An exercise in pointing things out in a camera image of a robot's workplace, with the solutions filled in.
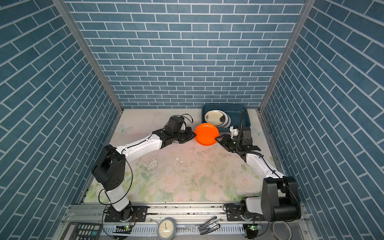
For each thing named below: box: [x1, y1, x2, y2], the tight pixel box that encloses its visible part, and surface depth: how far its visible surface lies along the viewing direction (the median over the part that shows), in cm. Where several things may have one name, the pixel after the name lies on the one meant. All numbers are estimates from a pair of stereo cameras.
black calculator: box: [60, 222, 103, 240], surface depth 69 cm
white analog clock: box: [157, 217, 177, 240], surface depth 68 cm
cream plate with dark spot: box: [204, 109, 226, 126], surface depth 111 cm
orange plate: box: [194, 123, 220, 146], surface depth 90 cm
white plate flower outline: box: [204, 109, 232, 128], surface depth 111 cm
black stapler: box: [198, 216, 221, 235], surface depth 70 cm
